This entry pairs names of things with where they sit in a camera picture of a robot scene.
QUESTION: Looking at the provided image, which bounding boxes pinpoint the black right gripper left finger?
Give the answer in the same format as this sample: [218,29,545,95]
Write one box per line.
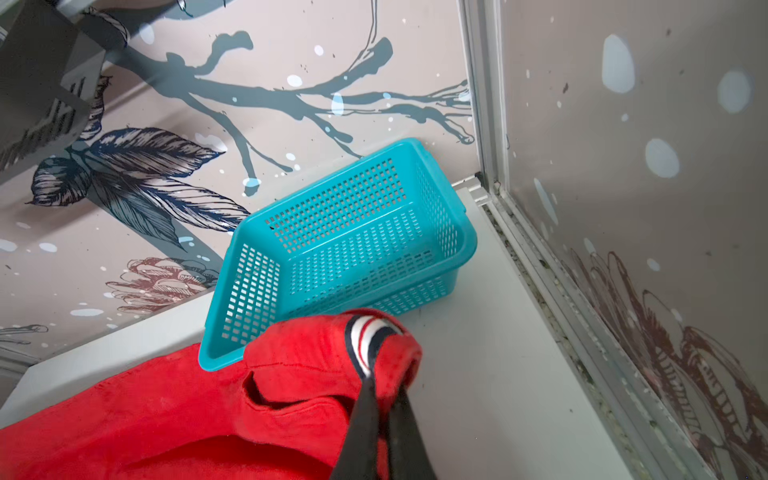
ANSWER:
[329,377,379,480]

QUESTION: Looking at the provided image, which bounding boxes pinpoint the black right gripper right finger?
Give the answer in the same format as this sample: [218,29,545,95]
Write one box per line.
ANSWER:
[388,387,437,480]

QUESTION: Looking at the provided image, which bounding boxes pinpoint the teal plastic basket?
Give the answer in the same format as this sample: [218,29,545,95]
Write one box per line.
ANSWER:
[198,138,477,372]

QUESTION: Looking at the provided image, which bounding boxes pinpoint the red trousers with striped trim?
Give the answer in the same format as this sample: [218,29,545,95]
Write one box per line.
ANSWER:
[1,309,422,479]

